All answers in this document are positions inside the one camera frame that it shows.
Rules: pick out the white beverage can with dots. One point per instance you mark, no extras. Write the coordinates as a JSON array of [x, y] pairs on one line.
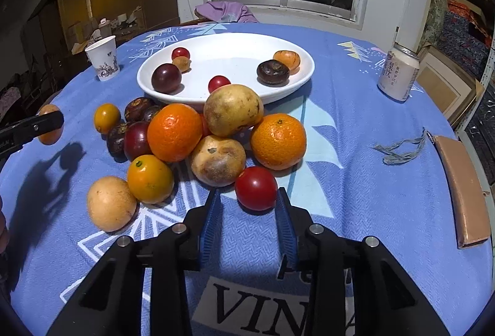
[[398, 74]]

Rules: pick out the small orange citrus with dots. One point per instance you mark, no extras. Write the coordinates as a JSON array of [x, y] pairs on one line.
[[150, 179], [107, 118]]

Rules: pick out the tan leather wallet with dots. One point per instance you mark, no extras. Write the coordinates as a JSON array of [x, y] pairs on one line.
[[462, 189]]

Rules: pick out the stack of patterned boxes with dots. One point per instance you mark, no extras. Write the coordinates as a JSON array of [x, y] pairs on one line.
[[464, 34]]

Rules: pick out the white plate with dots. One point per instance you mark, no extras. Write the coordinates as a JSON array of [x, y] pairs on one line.
[[232, 57]]

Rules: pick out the tan round passion fruit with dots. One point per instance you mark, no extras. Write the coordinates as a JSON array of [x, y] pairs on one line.
[[111, 203]]

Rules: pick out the yellow speckled passion fruit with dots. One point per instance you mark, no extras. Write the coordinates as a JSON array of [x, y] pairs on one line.
[[233, 110]]

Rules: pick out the dark brown mangosteen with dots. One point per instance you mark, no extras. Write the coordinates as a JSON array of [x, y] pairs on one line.
[[273, 72], [136, 107], [154, 113], [116, 140]]

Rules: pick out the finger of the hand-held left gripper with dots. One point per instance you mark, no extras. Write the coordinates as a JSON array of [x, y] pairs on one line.
[[42, 123]]

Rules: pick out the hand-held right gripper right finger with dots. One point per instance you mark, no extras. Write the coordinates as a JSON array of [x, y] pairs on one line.
[[286, 231]]

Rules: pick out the patterned canvas panel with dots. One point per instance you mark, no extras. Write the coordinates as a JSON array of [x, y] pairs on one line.
[[439, 7]]

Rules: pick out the striped orange fruit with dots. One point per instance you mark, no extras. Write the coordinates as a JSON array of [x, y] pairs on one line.
[[288, 58]]

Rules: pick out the white board panel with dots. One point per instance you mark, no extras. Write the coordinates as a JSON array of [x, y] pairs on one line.
[[408, 3]]

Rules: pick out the wooden chair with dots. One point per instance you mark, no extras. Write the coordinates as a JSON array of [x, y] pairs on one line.
[[198, 16]]

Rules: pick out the small open cardboard box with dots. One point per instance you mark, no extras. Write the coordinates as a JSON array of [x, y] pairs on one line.
[[83, 36]]

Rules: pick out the large orange mandarin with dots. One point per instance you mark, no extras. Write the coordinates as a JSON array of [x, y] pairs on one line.
[[278, 141], [175, 132]]

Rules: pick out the printed paper cup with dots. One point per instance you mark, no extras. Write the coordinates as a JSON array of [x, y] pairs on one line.
[[102, 57]]

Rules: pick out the small brown fruit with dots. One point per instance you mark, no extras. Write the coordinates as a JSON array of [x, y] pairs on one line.
[[181, 64]]

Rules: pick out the wooden picture frame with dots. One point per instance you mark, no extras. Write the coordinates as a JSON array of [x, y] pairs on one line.
[[444, 84]]

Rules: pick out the tan oval fruit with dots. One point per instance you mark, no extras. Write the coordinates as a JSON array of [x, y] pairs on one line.
[[50, 136]]

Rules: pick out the wrinkled brown passion fruit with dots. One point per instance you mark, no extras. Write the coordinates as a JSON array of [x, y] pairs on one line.
[[219, 161]]

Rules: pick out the white metal shelf rack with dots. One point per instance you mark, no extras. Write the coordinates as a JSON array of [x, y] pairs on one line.
[[491, 63]]

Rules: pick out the purple cloth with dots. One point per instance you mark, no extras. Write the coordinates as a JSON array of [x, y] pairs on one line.
[[224, 11]]

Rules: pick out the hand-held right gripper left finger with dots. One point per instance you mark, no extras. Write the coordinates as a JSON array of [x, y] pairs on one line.
[[210, 227]]

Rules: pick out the tiny red tomato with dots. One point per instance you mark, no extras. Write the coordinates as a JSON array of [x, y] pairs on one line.
[[180, 52]]

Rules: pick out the dark purple plum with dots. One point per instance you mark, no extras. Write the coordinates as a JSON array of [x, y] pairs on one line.
[[166, 78], [136, 142]]

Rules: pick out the blue printed tablecloth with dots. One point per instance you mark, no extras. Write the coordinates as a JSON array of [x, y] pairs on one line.
[[348, 204]]

